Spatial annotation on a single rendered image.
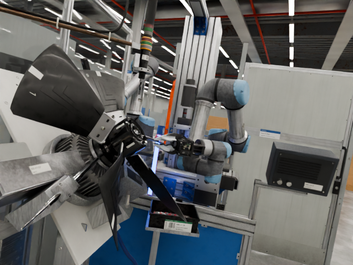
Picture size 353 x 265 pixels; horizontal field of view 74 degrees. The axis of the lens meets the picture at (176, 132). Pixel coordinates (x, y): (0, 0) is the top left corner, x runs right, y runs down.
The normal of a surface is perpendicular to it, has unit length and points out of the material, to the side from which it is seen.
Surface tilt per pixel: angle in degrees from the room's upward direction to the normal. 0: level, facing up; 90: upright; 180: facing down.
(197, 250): 90
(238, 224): 90
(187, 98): 90
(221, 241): 90
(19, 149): 50
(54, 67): 74
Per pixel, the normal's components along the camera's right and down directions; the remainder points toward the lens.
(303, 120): -0.22, 0.01
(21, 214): -0.07, 0.26
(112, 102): 0.29, -0.64
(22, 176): 0.84, -0.51
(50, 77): 0.84, -0.04
